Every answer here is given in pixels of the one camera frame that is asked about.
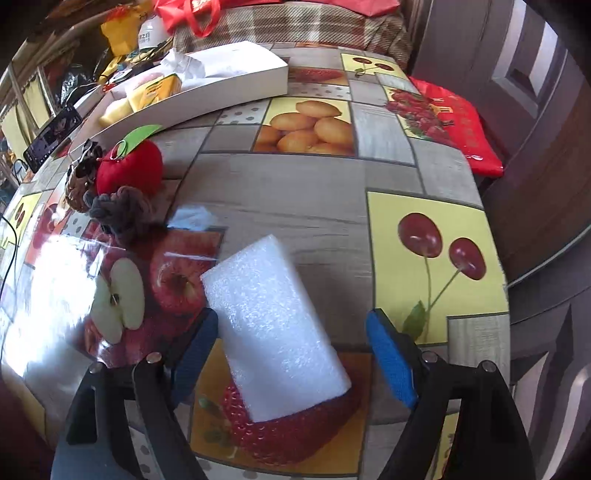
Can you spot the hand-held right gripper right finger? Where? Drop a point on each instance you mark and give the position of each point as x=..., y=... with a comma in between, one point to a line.
x=390, y=360

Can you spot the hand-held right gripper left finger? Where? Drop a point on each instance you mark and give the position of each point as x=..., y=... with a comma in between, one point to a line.
x=194, y=355

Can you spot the white foam block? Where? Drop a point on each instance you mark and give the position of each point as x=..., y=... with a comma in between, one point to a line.
x=272, y=323

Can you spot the clear plastic bag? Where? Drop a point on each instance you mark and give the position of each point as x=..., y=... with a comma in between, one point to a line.
x=196, y=218

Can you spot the brown metal door leaf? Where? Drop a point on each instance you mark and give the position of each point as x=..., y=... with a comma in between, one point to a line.
x=489, y=55
x=554, y=369

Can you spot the fruit print tablecloth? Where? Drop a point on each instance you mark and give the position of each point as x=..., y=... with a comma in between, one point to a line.
x=323, y=207

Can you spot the red plush apple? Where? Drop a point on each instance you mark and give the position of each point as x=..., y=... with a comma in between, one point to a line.
x=134, y=168

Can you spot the brown leopard plush toy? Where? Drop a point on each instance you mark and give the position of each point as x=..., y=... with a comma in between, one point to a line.
x=78, y=184

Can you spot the red bag with gold print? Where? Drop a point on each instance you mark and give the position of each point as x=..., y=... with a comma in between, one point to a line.
x=457, y=124

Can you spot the pale yellow sponge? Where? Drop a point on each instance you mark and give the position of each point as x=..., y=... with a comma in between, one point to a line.
x=115, y=110

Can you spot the black smartphone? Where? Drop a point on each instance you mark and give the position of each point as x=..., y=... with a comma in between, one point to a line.
x=51, y=136

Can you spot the yellow packet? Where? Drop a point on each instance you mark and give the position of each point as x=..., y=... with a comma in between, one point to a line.
x=157, y=90

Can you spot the white cardboard box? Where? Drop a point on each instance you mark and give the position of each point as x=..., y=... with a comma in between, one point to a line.
x=221, y=87

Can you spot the white crumpled tissue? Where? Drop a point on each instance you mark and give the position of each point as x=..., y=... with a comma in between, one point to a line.
x=180, y=62

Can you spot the white jar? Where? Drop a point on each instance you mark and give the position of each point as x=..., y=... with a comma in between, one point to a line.
x=150, y=34

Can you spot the yellow bag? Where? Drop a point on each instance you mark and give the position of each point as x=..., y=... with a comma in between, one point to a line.
x=120, y=32

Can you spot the plaid checked cushion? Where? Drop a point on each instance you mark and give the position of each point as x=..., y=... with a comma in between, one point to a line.
x=323, y=32

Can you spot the brown ribbed door post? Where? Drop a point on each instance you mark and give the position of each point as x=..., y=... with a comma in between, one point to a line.
x=540, y=194

